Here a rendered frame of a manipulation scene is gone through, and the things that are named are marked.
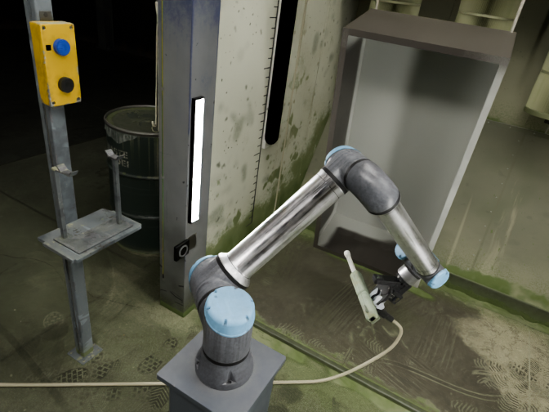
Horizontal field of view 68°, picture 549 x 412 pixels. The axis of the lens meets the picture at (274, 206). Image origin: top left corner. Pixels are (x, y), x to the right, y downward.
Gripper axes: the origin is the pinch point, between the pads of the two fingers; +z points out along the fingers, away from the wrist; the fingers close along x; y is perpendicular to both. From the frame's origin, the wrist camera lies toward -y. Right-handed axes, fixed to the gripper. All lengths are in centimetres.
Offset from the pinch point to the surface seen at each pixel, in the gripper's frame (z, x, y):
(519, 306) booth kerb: -38, 50, 128
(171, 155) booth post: 15, 45, -104
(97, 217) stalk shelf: 46, 16, -115
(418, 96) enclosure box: -81, 50, -32
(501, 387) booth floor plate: -7, -4, 98
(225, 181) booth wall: 17, 65, -71
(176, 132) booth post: 3, 43, -109
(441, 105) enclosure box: -85, 44, -23
